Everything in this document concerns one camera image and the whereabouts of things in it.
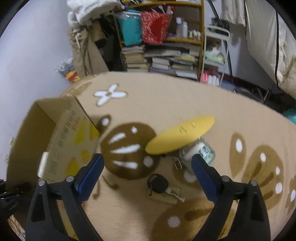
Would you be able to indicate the brown cardboard box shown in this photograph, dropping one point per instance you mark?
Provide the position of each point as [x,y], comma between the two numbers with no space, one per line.
[56,139]

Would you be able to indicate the teal storage bag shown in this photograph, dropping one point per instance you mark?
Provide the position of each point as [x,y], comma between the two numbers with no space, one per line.
[130,26]

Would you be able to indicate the upper wall socket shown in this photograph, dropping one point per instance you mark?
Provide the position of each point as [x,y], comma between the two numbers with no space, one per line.
[12,141]

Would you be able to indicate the beige hanging trousers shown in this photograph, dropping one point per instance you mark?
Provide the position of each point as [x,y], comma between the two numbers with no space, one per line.
[87,58]

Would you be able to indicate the wall socket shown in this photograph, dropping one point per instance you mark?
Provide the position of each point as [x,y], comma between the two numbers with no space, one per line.
[6,158]
[12,141]

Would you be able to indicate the lower wall socket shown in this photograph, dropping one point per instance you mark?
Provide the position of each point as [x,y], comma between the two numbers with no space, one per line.
[6,158]

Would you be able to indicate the stack of books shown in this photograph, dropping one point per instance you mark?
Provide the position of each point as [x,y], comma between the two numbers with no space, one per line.
[133,58]

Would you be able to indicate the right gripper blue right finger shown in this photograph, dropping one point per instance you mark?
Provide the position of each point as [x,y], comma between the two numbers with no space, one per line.
[251,219]

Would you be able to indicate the bag of plush toys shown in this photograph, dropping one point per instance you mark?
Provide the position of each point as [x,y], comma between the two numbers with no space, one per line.
[67,70]

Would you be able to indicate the wooden bookshelf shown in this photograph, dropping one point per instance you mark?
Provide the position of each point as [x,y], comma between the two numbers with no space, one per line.
[181,53]

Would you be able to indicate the yellow oval banana gadget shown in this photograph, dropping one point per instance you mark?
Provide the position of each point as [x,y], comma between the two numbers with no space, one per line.
[179,136]

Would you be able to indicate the red patterned gift bag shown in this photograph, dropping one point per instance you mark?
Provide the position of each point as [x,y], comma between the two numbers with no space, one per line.
[154,26]

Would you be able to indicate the beige patterned blanket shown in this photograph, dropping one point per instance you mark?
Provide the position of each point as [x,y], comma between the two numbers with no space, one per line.
[147,127]

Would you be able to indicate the pale green earbuds case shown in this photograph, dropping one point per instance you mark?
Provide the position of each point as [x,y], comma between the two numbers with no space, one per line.
[199,146]

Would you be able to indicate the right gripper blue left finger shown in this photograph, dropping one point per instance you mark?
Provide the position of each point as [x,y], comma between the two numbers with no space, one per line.
[44,220]

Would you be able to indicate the white rolling cart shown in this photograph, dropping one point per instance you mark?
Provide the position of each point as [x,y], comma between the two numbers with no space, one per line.
[215,54]

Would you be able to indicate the white puffer jacket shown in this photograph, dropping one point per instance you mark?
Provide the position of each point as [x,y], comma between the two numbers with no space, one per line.
[82,12]

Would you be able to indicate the black car key fob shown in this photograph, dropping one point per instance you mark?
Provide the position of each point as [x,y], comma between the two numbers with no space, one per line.
[159,184]

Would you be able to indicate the white reclining chair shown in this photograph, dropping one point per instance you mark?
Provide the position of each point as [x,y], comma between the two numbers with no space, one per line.
[271,43]

